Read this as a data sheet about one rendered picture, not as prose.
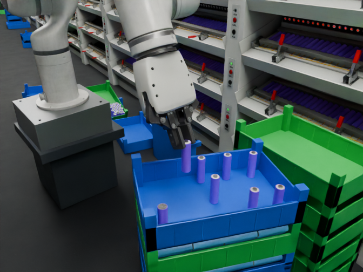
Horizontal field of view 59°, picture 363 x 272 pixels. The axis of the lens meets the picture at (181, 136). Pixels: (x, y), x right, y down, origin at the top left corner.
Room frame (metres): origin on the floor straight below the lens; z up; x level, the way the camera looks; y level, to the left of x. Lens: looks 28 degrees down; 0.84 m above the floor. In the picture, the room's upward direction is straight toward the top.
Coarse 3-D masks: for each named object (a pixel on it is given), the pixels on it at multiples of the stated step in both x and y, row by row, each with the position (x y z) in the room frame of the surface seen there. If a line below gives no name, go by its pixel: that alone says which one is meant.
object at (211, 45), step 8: (200, 8) 1.73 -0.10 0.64; (176, 32) 1.63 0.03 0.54; (184, 32) 1.60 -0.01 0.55; (192, 32) 1.57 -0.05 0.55; (184, 40) 1.56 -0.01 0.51; (192, 40) 1.50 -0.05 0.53; (200, 40) 1.45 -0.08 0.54; (208, 40) 1.43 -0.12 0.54; (216, 40) 1.40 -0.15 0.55; (224, 40) 1.29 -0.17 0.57; (200, 48) 1.46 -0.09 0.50; (208, 48) 1.41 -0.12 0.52; (216, 48) 1.35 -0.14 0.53; (224, 48) 1.31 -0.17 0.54; (224, 56) 1.32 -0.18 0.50
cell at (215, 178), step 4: (212, 176) 0.52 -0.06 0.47; (216, 176) 0.52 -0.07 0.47; (212, 180) 0.51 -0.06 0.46; (216, 180) 0.51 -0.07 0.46; (212, 184) 0.51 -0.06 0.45; (216, 184) 0.51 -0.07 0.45; (212, 188) 0.51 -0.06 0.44; (216, 188) 0.51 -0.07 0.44; (212, 192) 0.51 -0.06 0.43; (216, 192) 0.51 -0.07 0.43; (212, 196) 0.51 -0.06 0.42; (216, 196) 0.51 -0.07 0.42; (212, 200) 0.51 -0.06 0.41; (216, 200) 0.51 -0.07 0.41
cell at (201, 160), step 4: (200, 156) 0.59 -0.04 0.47; (200, 160) 0.58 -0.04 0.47; (204, 160) 0.58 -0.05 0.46; (200, 164) 0.58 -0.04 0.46; (204, 164) 0.59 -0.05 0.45; (200, 168) 0.58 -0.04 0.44; (204, 168) 0.59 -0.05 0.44; (200, 172) 0.58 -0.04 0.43; (204, 172) 0.59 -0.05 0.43; (200, 176) 0.58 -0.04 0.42; (204, 176) 0.59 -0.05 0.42; (200, 180) 0.58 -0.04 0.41; (204, 180) 0.59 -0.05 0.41
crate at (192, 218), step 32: (160, 160) 0.60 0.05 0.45; (192, 160) 0.61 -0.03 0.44; (160, 192) 0.55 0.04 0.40; (192, 192) 0.55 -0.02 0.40; (224, 192) 0.55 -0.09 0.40; (288, 192) 0.51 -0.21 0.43; (192, 224) 0.41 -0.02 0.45; (224, 224) 0.43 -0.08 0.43; (256, 224) 0.44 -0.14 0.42; (288, 224) 0.46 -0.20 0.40
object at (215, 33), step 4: (172, 20) 1.74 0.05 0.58; (176, 24) 1.70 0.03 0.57; (180, 24) 1.66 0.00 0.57; (184, 24) 1.63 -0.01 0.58; (188, 24) 1.62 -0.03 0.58; (192, 24) 1.60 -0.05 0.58; (188, 28) 1.60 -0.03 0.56; (192, 28) 1.58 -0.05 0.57; (196, 28) 1.55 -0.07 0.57; (200, 28) 1.52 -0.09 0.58; (204, 28) 1.51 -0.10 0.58; (208, 28) 1.49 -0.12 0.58; (208, 32) 1.47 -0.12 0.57; (212, 32) 1.44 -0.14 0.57; (216, 32) 1.42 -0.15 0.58; (220, 32) 1.41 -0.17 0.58; (224, 32) 1.40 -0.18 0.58; (208, 36) 1.45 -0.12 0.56; (220, 36) 1.40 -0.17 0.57
